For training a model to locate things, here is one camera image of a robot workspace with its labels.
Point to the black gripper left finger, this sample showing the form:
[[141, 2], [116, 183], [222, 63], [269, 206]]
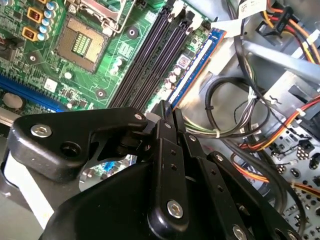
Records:
[[75, 125]]

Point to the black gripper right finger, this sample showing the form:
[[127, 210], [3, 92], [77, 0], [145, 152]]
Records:
[[217, 180]]

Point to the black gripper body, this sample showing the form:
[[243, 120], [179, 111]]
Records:
[[112, 205]]

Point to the blue RAM stick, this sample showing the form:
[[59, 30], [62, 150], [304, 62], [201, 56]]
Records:
[[200, 56]]

